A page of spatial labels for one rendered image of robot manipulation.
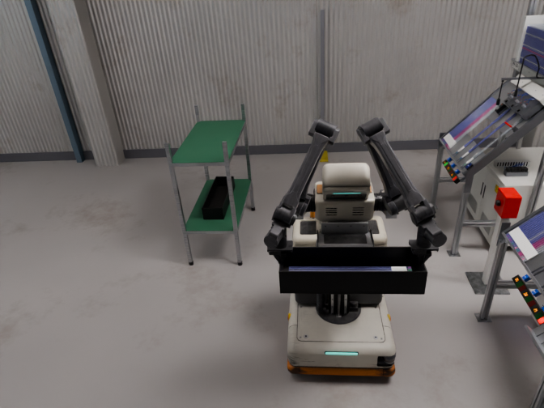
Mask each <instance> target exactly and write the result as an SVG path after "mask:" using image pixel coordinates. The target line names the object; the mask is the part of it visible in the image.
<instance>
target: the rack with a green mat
mask: <svg viewBox="0 0 544 408"><path fill-rule="evenodd" d="M240 106H241V113H242V120H224V121H201V120H200V114H199V109H198V105H194V109H195V114H196V119H197V123H196V124H195V126H194V127H193V128H192V130H191V131H190V133H189V134H188V136H187V137H186V139H185V140H184V142H183V143H182V144H181V146H180V147H179V149H178V150H177V152H176V153H175V155H174V156H173V157H172V153H171V149H170V145H169V142H166V143H165V144H164V147H165V151H166V155H167V159H168V166H169V171H170V174H171V178H172V186H173V189H174V194H175V198H176V205H177V209H178V213H179V217H180V221H181V228H182V233H183V237H184V241H185V247H186V252H187V256H188V260H189V265H190V266H192V265H193V258H192V253H191V249H190V245H189V237H188V234H234V237H235V243H236V255H237V261H238V262H237V263H238V266H242V265H243V263H242V259H241V253H240V241H239V234H238V231H239V228H240V222H241V220H242V216H243V213H244V208H245V205H246V202H247V198H248V195H249V192H250V200H251V210H252V211H254V210H255V206H254V198H253V183H252V174H251V165H250V157H249V141H248V133H247V125H246V116H245V107H244V103H243V104H241V105H240ZM243 131H244V144H245V153H246V161H247V169H248V177H249V178H248V179H234V181H235V188H234V191H233V188H232V177H231V170H230V162H231V160H232V156H233V154H234V152H235V149H236V146H237V144H238V142H239V140H240V136H241V135H242V132H243ZM192 166H204V169H205V175H206V183H205V184H204V186H203V188H202V191H201V193H200V195H199V197H198V199H197V201H196V203H195V205H194V208H193V210H192V212H191V214H190V216H189V218H188V220H187V222H186V224H185V217H184V213H183V209H182V205H181V197H180V193H179V189H178V184H177V180H176V173H175V169H174V167H192ZM208 166H225V169H226V176H227V187H228V193H229V200H230V203H229V206H228V209H227V212H226V214H225V217H224V219H203V214H202V206H203V204H204V202H205V200H206V197H207V195H208V193H209V191H210V188H211V186H212V184H213V182H214V180H210V177H209V172H208Z"/></svg>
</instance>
